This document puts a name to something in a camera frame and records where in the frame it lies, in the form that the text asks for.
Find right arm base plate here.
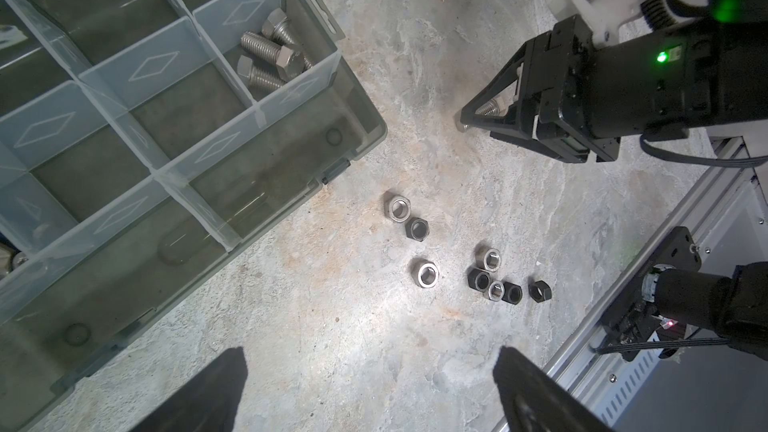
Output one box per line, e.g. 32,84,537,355
598,226,701,349

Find silver hex nut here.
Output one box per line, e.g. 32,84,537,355
475,246,502,273
412,260,440,289
485,280,505,302

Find grey compartment organizer box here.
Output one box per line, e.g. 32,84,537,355
1,0,387,431

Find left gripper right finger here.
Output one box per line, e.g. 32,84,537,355
493,347,611,432

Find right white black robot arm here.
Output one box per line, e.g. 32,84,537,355
459,0,767,361

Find aluminium mounting rail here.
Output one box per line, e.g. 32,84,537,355
540,132,767,431

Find black hex nut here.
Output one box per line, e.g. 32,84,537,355
467,267,493,292
502,281,524,305
528,280,553,303
405,217,430,242

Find silver hex bolt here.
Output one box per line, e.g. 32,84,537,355
240,31,305,81
236,55,286,93
454,98,504,133
261,8,314,70

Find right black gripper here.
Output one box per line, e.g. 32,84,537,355
458,16,714,163

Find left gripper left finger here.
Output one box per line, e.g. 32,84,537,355
132,347,248,431

